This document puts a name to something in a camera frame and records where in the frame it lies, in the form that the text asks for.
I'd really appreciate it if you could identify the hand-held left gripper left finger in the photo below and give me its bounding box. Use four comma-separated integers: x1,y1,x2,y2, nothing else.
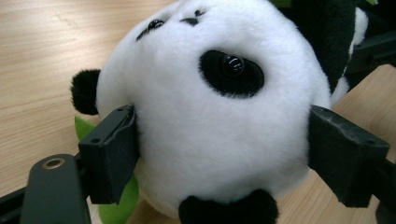
78,104,140,205

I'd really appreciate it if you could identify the panda plush toy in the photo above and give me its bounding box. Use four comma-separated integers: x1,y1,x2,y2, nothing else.
69,0,396,224

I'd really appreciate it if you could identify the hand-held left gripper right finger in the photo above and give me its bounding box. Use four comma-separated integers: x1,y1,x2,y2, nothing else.
307,105,390,209

